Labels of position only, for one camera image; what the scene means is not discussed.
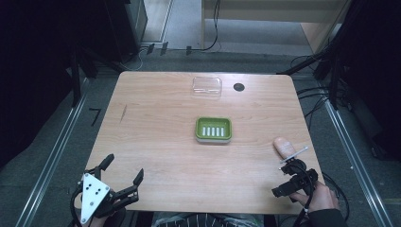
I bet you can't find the beige wooden desk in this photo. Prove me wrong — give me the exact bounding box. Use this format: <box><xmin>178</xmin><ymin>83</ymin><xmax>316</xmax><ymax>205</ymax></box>
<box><xmin>200</xmin><ymin>0</ymin><xmax>352</xmax><ymax>54</ymax></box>

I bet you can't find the beige rounded object with stick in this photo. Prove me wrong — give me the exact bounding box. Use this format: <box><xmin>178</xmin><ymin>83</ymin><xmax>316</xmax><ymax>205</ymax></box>
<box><xmin>272</xmin><ymin>136</ymin><xmax>298</xmax><ymax>159</ymax></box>

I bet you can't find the black cabinet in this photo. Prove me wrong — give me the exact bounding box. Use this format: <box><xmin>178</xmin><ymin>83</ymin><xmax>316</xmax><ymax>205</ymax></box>
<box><xmin>103</xmin><ymin>0</ymin><xmax>148</xmax><ymax>62</ymax></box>

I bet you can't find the white floor cable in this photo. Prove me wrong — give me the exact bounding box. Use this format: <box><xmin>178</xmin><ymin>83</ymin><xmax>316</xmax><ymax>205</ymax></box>
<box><xmin>119</xmin><ymin>46</ymin><xmax>149</xmax><ymax>72</ymax></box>

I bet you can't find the green soap dish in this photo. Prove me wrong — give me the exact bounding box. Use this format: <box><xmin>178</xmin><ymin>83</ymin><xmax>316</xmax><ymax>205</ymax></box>
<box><xmin>194</xmin><ymin>116</ymin><xmax>234</xmax><ymax>146</ymax></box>

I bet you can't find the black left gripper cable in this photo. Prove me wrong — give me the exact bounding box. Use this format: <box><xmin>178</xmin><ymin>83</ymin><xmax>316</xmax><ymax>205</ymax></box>
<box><xmin>69</xmin><ymin>183</ymin><xmax>85</xmax><ymax>227</ymax></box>

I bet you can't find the clear plastic lid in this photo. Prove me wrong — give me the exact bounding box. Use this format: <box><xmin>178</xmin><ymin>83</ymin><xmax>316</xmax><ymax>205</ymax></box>
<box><xmin>191</xmin><ymin>76</ymin><xmax>223</xmax><ymax>98</ymax></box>

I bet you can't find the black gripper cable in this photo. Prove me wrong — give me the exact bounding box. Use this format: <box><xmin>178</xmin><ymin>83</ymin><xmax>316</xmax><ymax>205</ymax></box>
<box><xmin>69</xmin><ymin>183</ymin><xmax>85</xmax><ymax>227</ymax></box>
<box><xmin>291</xmin><ymin>164</ymin><xmax>316</xmax><ymax>227</ymax></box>

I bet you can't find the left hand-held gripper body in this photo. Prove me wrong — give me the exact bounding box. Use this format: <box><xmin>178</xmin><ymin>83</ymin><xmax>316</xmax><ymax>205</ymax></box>
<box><xmin>75</xmin><ymin>167</ymin><xmax>140</xmax><ymax>225</ymax></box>

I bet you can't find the black hanging cable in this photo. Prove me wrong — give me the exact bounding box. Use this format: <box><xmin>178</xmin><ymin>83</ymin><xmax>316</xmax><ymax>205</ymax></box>
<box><xmin>190</xmin><ymin>0</ymin><xmax>221</xmax><ymax>53</ymax></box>

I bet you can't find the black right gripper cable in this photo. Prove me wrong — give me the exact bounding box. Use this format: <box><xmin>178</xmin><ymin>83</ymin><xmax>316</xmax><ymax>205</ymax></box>
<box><xmin>291</xmin><ymin>164</ymin><xmax>316</xmax><ymax>227</ymax></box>

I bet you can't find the black metal stand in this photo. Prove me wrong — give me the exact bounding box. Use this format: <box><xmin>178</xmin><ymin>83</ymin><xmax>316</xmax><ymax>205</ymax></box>
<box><xmin>67</xmin><ymin>44</ymin><xmax>127</xmax><ymax>108</ymax></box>
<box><xmin>276</xmin><ymin>46</ymin><xmax>348</xmax><ymax>110</ymax></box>

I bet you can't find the person's striped clothing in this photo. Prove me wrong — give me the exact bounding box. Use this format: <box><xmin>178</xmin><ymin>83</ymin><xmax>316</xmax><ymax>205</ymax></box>
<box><xmin>151</xmin><ymin>212</ymin><xmax>264</xmax><ymax>227</ymax></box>

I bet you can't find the bundle of black floor cables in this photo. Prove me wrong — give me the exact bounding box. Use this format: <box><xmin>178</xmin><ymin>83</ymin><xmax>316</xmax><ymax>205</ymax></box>
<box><xmin>289</xmin><ymin>55</ymin><xmax>335</xmax><ymax>131</ymax></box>

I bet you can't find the person's right hand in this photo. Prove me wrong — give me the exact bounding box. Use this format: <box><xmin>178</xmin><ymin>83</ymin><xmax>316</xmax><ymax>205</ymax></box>
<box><xmin>288</xmin><ymin>180</ymin><xmax>340</xmax><ymax>214</ymax></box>

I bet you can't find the aluminium floor rail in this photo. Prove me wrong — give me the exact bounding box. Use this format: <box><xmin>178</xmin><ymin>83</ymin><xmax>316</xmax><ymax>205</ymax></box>
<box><xmin>14</xmin><ymin>79</ymin><xmax>90</xmax><ymax>227</ymax></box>
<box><xmin>323</xmin><ymin>99</ymin><xmax>395</xmax><ymax>227</ymax></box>

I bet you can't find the person's left hand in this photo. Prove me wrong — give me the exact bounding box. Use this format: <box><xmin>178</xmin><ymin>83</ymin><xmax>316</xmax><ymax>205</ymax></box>
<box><xmin>74</xmin><ymin>215</ymin><xmax>118</xmax><ymax>227</ymax></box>

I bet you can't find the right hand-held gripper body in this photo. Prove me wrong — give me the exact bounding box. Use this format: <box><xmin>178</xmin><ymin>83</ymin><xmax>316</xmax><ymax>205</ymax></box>
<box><xmin>270</xmin><ymin>146</ymin><xmax>320</xmax><ymax>199</ymax></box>

